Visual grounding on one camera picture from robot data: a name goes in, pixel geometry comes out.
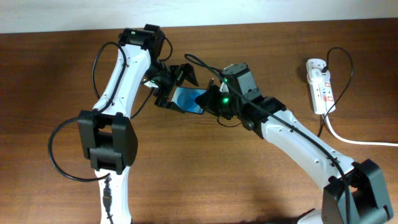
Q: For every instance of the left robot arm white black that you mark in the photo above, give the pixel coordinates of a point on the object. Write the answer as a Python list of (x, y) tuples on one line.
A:
[(108, 139)]

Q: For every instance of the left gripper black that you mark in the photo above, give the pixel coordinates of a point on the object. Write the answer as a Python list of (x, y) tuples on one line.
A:
[(180, 72)]

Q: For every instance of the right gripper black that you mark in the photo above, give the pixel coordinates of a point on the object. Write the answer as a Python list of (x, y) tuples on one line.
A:
[(210, 103)]

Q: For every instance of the white USB charger adapter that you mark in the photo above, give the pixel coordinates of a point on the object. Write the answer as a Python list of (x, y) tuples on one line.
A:
[(316, 76)]

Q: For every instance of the white power strip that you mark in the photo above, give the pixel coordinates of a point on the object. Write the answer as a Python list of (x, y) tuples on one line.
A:
[(321, 93)]

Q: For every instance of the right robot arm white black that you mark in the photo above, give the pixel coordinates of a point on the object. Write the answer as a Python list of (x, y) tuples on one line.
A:
[(352, 192)]

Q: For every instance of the blue Galaxy smartphone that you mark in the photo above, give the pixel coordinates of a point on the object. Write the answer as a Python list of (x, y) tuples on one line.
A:
[(185, 99)]

